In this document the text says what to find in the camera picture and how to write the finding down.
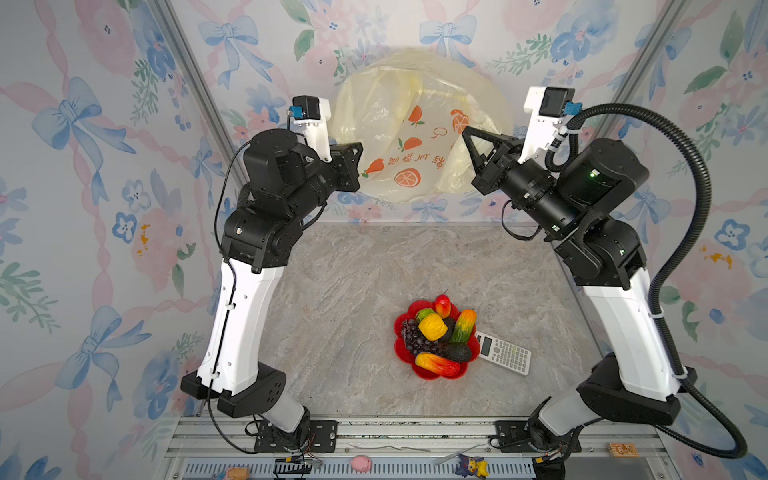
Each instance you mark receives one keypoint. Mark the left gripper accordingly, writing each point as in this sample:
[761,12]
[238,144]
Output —
[346,168]

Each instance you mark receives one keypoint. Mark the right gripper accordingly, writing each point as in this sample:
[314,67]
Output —
[500,167]

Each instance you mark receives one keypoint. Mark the yellow plastic bag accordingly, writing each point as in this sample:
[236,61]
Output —
[409,111]

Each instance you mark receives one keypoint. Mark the red flower-shaped bowl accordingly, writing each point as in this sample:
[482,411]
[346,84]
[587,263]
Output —
[404,355]

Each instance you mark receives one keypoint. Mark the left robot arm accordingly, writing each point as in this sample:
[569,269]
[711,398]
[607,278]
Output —
[288,180]

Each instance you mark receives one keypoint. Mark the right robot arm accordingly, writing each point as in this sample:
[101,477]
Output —
[635,383]

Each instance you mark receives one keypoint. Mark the red apple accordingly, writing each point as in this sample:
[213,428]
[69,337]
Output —
[443,306]

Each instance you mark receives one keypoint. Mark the yellow lemon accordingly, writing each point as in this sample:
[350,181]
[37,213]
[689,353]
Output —
[433,327]

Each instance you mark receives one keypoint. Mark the purple grape bunch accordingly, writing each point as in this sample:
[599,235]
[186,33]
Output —
[415,341]

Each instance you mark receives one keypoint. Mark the red yellow mango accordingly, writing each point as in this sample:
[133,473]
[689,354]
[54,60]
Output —
[438,365]

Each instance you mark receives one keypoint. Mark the dark avocado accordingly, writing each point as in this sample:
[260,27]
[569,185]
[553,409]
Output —
[457,352]

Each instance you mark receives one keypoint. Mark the white calculator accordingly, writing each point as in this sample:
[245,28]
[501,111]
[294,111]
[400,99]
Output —
[504,354]

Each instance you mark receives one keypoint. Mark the pink pig toy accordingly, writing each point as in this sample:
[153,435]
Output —
[361,464]

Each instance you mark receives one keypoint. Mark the purple yellow toy figure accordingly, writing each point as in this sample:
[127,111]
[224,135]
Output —
[468,466]

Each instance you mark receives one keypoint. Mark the small wooden tag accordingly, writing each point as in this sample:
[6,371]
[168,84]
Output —
[623,450]

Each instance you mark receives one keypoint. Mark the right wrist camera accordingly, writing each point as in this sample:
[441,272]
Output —
[549,108]

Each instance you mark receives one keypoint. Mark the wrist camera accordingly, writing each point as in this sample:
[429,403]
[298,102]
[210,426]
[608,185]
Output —
[549,108]
[309,116]

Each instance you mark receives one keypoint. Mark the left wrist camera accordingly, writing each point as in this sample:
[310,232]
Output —
[309,116]

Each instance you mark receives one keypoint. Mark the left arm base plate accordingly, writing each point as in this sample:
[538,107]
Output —
[316,436]

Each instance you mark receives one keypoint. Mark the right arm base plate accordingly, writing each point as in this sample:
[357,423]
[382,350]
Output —
[516,436]

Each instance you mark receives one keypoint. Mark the aluminium rail frame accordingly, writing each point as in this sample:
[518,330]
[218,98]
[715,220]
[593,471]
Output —
[409,448]

